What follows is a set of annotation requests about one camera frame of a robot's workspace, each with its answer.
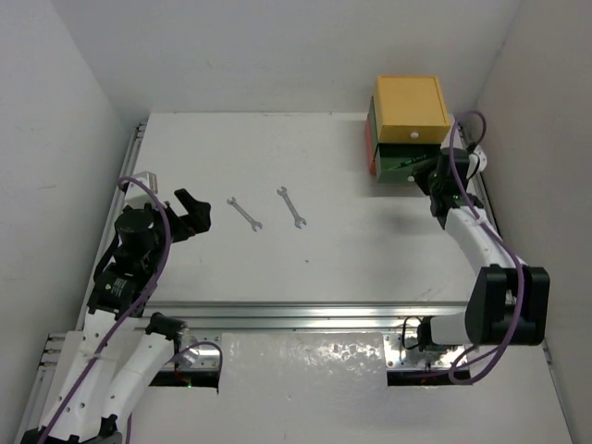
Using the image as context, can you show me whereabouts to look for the red drawer box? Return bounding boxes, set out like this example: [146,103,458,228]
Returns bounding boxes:
[364,113,376,176]

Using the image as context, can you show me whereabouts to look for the aluminium rail frame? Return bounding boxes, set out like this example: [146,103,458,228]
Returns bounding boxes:
[34,120,554,385]

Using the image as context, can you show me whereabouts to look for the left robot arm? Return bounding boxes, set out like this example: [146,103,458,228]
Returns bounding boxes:
[21,189,212,443]

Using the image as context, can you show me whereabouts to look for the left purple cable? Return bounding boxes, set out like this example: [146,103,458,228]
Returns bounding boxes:
[27,176,223,444]

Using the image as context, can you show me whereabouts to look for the green black screwdriver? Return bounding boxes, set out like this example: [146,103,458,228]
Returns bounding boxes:
[391,154,429,170]

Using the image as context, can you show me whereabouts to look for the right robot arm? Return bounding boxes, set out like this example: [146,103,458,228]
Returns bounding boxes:
[400,148,550,352]

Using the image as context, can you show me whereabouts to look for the silver combination wrench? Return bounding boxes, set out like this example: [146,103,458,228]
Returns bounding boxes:
[277,187,307,229]

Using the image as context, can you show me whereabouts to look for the silver open-end wrench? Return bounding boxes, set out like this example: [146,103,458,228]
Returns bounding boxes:
[227,197,263,232]

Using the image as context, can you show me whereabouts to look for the white front cover panel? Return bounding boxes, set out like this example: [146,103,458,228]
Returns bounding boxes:
[130,333,570,443]

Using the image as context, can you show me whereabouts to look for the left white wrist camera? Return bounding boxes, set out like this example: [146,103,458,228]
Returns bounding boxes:
[120,171,158,209]

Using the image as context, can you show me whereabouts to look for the green drawer box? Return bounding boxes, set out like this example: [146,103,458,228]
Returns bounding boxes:
[364,98,441,183]

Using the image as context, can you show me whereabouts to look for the yellow drawer box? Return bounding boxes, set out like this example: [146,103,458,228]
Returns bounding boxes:
[373,76,451,144]

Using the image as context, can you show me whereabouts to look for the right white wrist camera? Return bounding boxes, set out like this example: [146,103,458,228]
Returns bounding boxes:
[467,144,487,180]

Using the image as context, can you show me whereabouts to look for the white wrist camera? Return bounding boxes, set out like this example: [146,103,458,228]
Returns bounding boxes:
[120,171,158,209]
[467,144,487,180]

